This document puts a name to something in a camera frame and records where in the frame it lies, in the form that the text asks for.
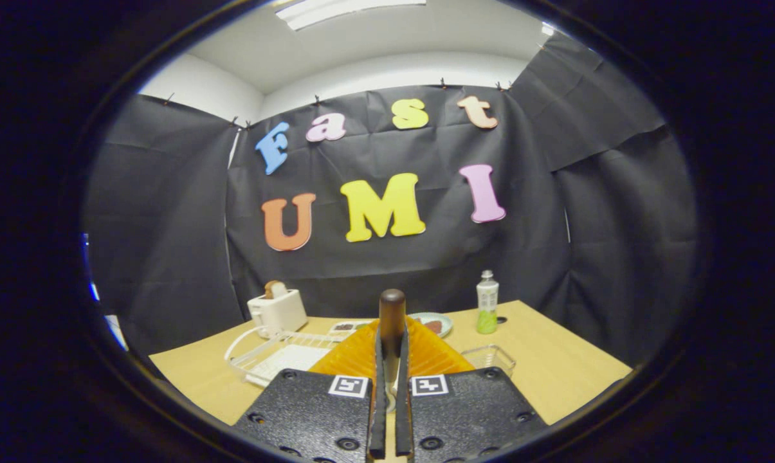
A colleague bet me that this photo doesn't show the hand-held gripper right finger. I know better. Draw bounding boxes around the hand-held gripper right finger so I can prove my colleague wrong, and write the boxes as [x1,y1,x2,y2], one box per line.
[397,316,549,463]

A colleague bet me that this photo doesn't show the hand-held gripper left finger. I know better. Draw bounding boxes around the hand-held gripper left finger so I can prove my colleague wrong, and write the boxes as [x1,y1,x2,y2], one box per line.
[233,318,388,463]

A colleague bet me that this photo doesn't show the white wire dish rack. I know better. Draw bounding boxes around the white wire dish rack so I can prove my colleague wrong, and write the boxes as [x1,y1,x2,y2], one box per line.
[224,325,362,388]

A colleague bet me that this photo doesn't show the silver wire basket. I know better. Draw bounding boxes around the silver wire basket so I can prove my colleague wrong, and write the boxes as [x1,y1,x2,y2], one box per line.
[461,345,516,377]

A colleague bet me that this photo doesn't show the brown handled spoon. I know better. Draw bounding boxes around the brown handled spoon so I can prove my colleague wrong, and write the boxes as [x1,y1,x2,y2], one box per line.
[379,289,406,412]

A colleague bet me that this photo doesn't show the grey plate with meat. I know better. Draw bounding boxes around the grey plate with meat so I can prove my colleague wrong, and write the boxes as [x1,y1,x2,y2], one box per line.
[408,312,453,339]

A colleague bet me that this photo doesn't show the white toaster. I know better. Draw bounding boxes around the white toaster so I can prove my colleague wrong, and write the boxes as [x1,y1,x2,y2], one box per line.
[247,289,309,335]

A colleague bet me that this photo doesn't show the green drink bottle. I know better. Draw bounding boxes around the green drink bottle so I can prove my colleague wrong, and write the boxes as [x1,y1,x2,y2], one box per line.
[477,270,499,334]

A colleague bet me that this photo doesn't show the black backdrop cloth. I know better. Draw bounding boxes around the black backdrop cloth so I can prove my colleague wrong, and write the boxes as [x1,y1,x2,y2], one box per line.
[82,32,700,367]

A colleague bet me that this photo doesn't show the large ceiling light panel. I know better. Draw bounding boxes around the large ceiling light panel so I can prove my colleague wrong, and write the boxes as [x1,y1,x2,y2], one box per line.
[275,0,426,31]

